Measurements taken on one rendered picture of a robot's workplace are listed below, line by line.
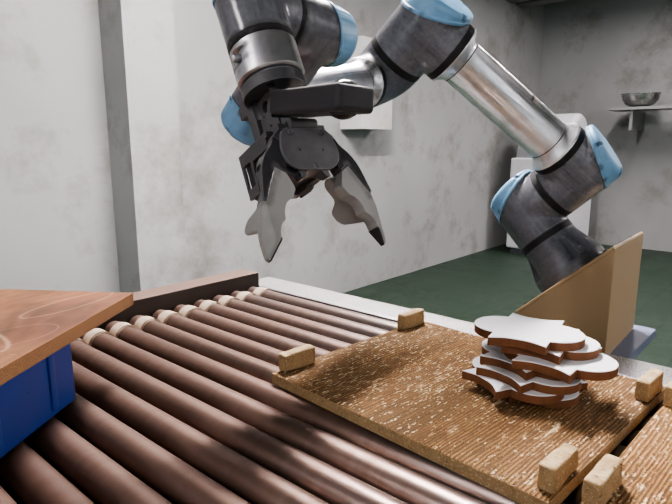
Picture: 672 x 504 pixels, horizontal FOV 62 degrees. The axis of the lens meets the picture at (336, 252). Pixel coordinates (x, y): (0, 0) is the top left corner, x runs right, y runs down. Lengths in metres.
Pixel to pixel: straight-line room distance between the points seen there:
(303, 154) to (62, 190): 2.75
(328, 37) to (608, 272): 0.65
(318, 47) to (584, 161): 0.62
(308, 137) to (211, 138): 3.15
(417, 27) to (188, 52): 2.74
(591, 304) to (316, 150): 0.69
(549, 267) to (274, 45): 0.76
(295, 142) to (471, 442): 0.37
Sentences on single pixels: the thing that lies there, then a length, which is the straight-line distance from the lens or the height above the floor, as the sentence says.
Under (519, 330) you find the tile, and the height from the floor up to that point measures 1.02.
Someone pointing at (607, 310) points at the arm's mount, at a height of 0.96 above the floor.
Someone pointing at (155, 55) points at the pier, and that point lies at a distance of 3.28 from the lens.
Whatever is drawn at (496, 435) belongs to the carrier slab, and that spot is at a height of 0.94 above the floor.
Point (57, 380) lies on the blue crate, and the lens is 0.80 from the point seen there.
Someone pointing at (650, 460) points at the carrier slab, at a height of 0.94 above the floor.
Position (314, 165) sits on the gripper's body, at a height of 1.24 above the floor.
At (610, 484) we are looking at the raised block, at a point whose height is 0.95.
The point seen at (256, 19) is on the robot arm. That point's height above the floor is 1.38.
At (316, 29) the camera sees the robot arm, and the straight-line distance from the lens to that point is 0.71.
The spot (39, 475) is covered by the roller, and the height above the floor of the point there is 0.92.
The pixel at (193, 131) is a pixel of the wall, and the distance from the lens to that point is 3.65.
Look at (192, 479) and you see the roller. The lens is 0.63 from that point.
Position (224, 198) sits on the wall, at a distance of 3.79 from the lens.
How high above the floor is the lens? 1.26
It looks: 11 degrees down
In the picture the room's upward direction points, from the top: straight up
